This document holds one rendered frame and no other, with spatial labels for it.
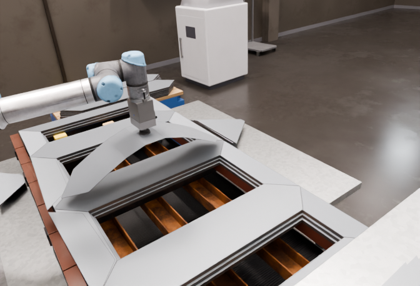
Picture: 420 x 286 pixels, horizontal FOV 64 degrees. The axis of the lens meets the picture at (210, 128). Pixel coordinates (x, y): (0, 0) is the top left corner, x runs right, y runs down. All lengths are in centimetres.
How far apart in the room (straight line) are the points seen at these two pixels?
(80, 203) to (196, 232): 44
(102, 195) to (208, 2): 340
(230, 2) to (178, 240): 386
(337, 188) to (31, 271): 115
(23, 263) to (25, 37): 396
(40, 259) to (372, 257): 107
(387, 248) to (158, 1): 528
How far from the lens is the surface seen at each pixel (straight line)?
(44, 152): 170
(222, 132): 174
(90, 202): 129
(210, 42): 439
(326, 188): 144
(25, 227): 157
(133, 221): 162
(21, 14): 506
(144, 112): 122
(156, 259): 102
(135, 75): 117
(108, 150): 129
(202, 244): 104
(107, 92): 103
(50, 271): 134
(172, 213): 138
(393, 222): 88
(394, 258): 80
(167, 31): 586
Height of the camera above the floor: 159
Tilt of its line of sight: 27 degrees down
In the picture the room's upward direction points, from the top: 3 degrees counter-clockwise
